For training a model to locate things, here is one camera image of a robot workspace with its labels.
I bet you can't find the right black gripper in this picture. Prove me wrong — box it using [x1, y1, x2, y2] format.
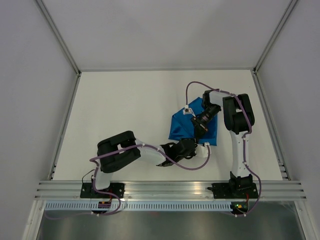
[190, 103, 221, 139]

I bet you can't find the blue cloth napkin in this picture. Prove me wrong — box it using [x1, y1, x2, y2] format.
[168, 97, 218, 146]

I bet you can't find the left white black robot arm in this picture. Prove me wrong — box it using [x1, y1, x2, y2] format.
[91, 130, 198, 198]

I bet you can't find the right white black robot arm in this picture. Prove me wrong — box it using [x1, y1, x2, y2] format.
[191, 90, 255, 198]

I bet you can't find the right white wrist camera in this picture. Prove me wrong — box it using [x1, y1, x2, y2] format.
[182, 105, 194, 116]

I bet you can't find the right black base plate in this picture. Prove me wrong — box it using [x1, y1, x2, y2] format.
[207, 183, 259, 200]

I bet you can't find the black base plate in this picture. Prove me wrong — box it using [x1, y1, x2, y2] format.
[80, 182, 125, 199]
[207, 183, 259, 200]

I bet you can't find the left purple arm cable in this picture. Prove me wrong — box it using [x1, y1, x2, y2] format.
[44, 143, 213, 221]

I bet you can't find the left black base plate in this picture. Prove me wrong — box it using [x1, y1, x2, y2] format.
[80, 182, 125, 199]

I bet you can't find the aluminium mounting rail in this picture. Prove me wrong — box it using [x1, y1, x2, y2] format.
[33, 180, 307, 201]

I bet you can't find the white slotted cable duct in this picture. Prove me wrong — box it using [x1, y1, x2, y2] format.
[44, 200, 232, 212]

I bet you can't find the right aluminium frame post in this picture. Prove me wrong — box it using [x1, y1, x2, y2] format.
[252, 0, 300, 75]

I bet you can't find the aluminium frame post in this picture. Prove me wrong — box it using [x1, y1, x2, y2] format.
[34, 0, 81, 76]
[252, 0, 300, 75]

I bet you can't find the left aluminium frame post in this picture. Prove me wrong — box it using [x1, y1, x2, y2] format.
[34, 0, 81, 76]

